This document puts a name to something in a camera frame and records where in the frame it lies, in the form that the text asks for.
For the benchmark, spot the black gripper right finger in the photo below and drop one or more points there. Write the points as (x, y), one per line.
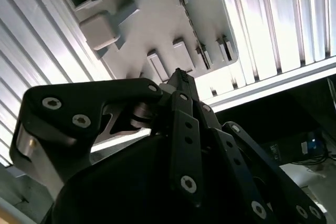
(236, 161)

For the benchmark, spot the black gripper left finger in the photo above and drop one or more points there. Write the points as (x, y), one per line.
(65, 108)

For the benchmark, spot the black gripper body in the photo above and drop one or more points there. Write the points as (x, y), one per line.
(118, 195)

